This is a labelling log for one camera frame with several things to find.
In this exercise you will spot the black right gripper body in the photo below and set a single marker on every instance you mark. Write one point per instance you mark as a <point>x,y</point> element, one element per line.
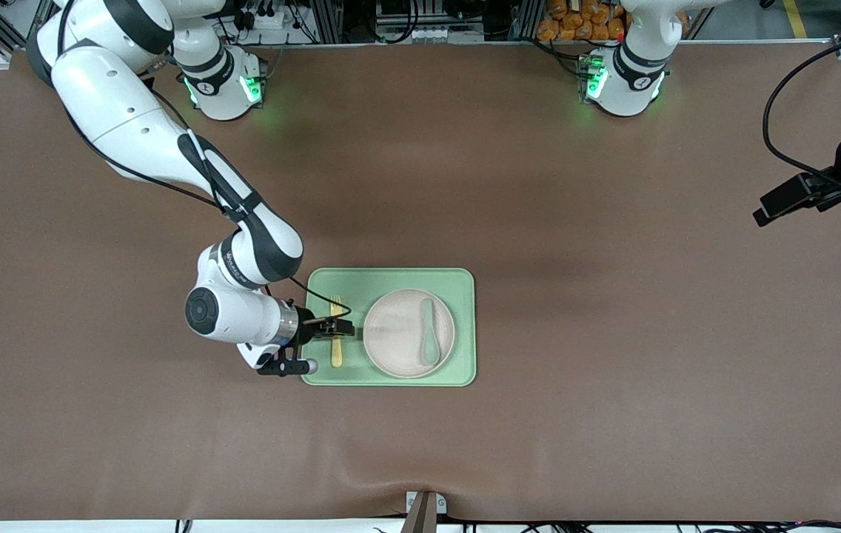
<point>307,320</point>

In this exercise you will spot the metal table clamp bracket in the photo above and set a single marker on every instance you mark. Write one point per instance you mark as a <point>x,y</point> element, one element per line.
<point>424,511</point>

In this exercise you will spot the green spoon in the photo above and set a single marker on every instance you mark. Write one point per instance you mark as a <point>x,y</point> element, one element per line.
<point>431,348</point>

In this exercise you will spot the beige round plate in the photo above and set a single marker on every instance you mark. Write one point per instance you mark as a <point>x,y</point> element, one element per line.
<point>398,340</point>

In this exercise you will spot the yellow fork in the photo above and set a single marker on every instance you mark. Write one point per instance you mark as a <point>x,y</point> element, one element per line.
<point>336,354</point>

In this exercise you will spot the white power strip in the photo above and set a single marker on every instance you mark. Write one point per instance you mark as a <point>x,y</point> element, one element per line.
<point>265,18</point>

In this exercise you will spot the light green rectangular tray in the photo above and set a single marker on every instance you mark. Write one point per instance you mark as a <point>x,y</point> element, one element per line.
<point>465,370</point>

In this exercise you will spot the brown table mat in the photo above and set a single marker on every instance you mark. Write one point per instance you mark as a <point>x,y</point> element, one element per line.
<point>169,444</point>

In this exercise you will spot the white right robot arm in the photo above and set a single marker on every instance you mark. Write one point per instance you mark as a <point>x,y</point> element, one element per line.
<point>132,118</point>

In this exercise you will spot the small white connector strip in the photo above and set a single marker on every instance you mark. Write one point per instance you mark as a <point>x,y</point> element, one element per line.
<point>417,34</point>

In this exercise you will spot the orange snack packet pile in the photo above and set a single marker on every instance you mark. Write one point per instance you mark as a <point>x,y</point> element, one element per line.
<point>583,18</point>

